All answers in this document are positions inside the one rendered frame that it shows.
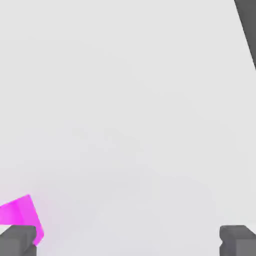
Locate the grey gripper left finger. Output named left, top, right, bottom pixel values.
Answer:
left=0, top=224, right=38, bottom=256

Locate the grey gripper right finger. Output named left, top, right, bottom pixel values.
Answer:
left=219, top=224, right=256, bottom=256

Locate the small magenta cube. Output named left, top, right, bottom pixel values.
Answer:
left=0, top=193, right=45, bottom=247

